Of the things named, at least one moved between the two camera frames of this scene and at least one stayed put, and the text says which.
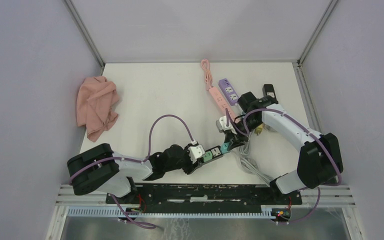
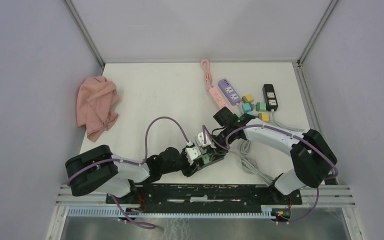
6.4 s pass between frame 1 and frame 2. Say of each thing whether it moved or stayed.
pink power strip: stayed
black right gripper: moved
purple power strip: stayed
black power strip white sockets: stayed
